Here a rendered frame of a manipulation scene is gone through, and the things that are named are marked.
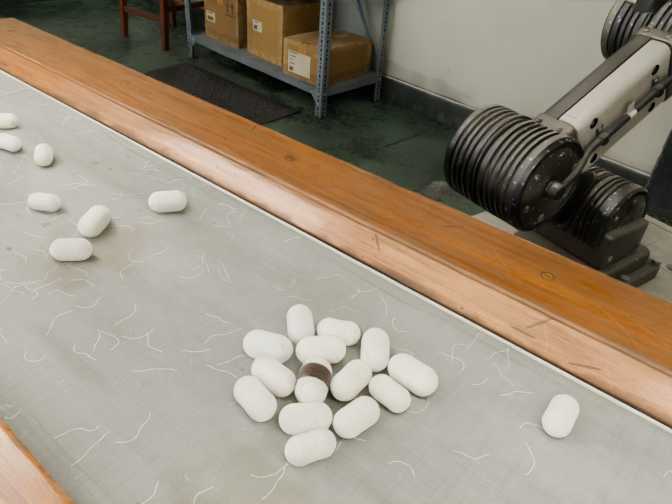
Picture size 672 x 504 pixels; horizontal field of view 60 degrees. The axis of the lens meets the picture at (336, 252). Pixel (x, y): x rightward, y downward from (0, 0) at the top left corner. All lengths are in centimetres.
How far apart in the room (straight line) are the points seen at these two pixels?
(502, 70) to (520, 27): 19
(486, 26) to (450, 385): 235
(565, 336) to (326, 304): 19
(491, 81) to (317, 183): 215
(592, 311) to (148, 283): 36
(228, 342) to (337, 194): 21
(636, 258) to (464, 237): 58
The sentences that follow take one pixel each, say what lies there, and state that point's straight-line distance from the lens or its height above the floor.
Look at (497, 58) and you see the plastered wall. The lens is 268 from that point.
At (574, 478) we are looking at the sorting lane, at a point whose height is 74.
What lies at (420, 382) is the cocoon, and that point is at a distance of 41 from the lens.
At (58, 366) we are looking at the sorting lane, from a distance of 46.
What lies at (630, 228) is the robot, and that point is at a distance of 103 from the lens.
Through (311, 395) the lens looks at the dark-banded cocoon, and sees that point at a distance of 39.
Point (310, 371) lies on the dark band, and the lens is 40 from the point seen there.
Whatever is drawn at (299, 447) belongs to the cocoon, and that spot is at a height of 76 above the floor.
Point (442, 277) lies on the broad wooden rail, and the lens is 51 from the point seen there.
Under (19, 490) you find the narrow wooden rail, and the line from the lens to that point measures 37.
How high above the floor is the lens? 105
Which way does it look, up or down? 35 degrees down
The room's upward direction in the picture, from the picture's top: 5 degrees clockwise
